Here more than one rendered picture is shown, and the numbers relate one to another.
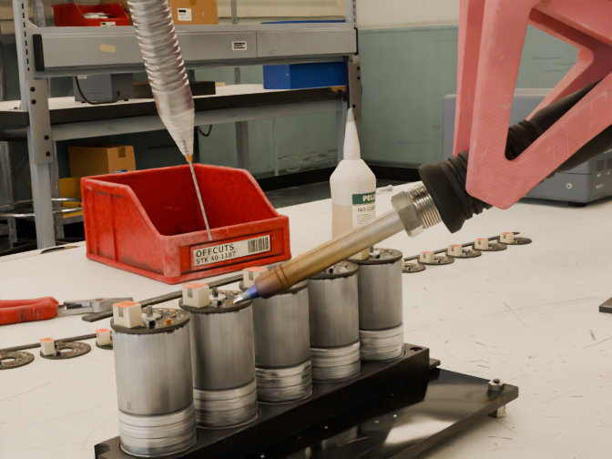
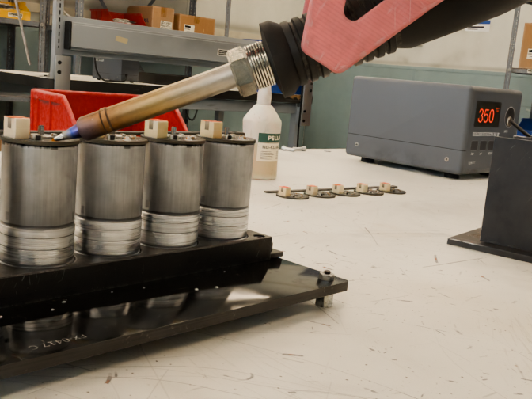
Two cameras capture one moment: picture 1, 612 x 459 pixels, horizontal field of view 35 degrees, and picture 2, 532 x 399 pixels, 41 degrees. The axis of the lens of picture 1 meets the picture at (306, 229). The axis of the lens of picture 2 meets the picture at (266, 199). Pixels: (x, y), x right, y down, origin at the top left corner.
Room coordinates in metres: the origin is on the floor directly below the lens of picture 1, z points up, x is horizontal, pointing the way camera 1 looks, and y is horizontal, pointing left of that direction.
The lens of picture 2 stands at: (0.08, -0.04, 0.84)
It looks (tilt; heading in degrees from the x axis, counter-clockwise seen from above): 10 degrees down; 0
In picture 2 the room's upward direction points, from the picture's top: 5 degrees clockwise
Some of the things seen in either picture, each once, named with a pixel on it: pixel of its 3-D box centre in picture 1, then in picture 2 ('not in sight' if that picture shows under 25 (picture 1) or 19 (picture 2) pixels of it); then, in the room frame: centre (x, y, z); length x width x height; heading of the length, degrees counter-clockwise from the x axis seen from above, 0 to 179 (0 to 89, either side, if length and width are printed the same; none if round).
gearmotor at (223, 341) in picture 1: (219, 368); (38, 210); (0.32, 0.03, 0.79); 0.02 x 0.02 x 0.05
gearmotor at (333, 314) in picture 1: (327, 330); (169, 199); (0.36, -0.01, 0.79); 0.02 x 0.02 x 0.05
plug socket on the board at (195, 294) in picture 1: (198, 294); (19, 127); (0.31, 0.04, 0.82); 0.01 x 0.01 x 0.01; 47
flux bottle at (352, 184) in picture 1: (352, 177); (262, 119); (0.70, -0.04, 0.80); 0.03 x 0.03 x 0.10
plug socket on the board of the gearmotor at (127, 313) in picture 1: (129, 313); not in sight; (0.29, 0.06, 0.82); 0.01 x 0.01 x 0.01; 47
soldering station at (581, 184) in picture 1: (544, 144); (432, 126); (0.89, -0.22, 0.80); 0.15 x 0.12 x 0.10; 46
